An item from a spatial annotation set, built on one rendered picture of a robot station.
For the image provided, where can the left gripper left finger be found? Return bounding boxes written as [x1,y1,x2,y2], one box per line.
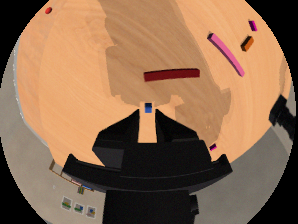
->
[96,109,140,143]

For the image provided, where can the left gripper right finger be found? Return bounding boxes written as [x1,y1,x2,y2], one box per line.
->
[155,109,200,143]

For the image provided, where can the orange rod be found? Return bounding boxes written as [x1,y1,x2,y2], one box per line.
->
[241,36,254,52]

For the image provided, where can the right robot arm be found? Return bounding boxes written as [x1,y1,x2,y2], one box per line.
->
[272,98,296,141]

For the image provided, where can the small magenta block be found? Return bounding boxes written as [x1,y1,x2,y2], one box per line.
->
[248,21,257,31]

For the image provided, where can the pink rod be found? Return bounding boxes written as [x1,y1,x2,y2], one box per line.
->
[207,33,245,77]

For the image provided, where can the dark red rod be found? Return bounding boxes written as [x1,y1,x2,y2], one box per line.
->
[144,68,200,82]

